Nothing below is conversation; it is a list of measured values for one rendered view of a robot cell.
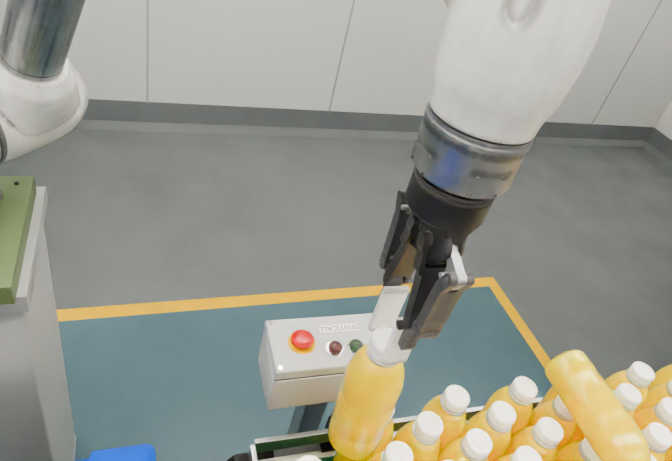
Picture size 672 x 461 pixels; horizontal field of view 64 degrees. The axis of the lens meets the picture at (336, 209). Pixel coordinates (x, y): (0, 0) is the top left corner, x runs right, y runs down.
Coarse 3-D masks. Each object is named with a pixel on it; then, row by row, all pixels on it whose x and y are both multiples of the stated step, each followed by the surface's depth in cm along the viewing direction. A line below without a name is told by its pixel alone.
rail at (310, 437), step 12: (468, 408) 96; (480, 408) 96; (396, 420) 91; (408, 420) 91; (312, 432) 86; (324, 432) 86; (264, 444) 83; (276, 444) 84; (288, 444) 85; (300, 444) 86
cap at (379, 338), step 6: (378, 330) 62; (384, 330) 62; (390, 330) 62; (372, 336) 61; (378, 336) 61; (384, 336) 61; (372, 342) 60; (378, 342) 60; (384, 342) 60; (372, 348) 60; (378, 348) 60; (384, 348) 60; (372, 354) 61; (378, 354) 60; (378, 360) 60
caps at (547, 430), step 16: (640, 368) 95; (512, 384) 87; (528, 384) 86; (624, 384) 91; (448, 400) 81; (464, 400) 81; (528, 400) 85; (560, 400) 85; (624, 400) 89; (640, 400) 89; (496, 416) 80; (512, 416) 81; (480, 432) 78; (544, 432) 80; (560, 432) 80; (656, 432) 84; (464, 448) 77; (480, 448) 75; (528, 448) 77; (592, 448) 79; (656, 448) 84
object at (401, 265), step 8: (416, 216) 51; (408, 224) 52; (416, 224) 51; (408, 232) 52; (408, 240) 53; (400, 248) 55; (408, 248) 54; (400, 256) 55; (408, 256) 55; (392, 264) 57; (400, 264) 56; (408, 264) 56; (392, 272) 57; (400, 272) 57; (408, 272) 57; (384, 280) 58; (408, 280) 59
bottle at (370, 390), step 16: (368, 352) 61; (352, 368) 63; (368, 368) 61; (384, 368) 61; (400, 368) 62; (352, 384) 63; (368, 384) 61; (384, 384) 61; (400, 384) 63; (336, 400) 69; (352, 400) 64; (368, 400) 62; (384, 400) 62; (336, 416) 68; (352, 416) 65; (368, 416) 64; (384, 416) 65; (336, 432) 69; (352, 432) 66; (368, 432) 66; (336, 448) 70; (352, 448) 68; (368, 448) 69
